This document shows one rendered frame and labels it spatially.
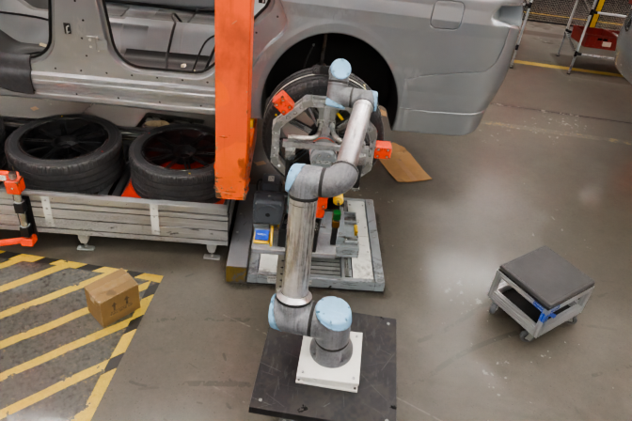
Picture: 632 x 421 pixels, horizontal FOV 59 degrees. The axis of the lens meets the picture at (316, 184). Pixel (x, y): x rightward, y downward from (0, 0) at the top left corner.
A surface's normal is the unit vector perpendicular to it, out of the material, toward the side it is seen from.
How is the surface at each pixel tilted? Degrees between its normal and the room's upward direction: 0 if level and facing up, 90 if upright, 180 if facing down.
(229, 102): 90
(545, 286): 0
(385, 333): 0
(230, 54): 90
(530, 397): 0
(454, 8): 90
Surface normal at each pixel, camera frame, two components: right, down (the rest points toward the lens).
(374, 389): 0.10, -0.82
